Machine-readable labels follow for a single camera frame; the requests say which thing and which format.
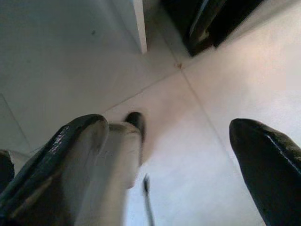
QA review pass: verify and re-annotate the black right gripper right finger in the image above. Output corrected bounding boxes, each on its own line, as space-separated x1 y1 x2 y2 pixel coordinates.
228 118 301 226

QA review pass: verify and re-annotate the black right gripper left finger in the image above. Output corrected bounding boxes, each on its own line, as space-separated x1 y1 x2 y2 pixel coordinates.
0 113 110 226

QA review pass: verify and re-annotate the black cabinet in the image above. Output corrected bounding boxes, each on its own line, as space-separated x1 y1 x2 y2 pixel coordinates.
161 0 265 57

